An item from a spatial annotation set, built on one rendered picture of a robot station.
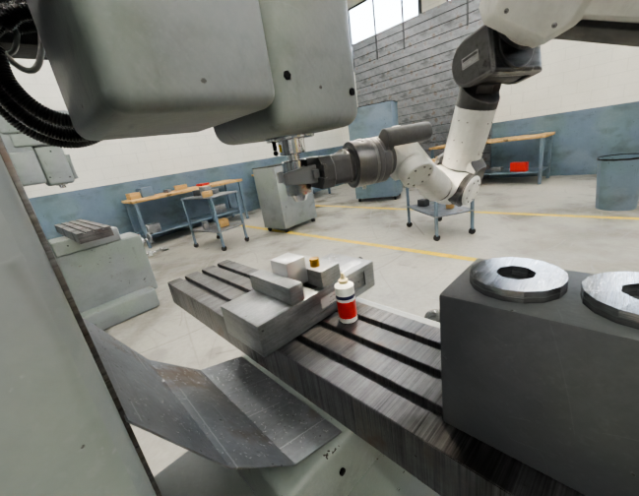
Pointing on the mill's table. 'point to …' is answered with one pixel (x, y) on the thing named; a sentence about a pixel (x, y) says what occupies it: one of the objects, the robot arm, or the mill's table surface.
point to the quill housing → (301, 73)
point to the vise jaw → (324, 274)
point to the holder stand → (551, 369)
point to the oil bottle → (346, 300)
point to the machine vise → (288, 305)
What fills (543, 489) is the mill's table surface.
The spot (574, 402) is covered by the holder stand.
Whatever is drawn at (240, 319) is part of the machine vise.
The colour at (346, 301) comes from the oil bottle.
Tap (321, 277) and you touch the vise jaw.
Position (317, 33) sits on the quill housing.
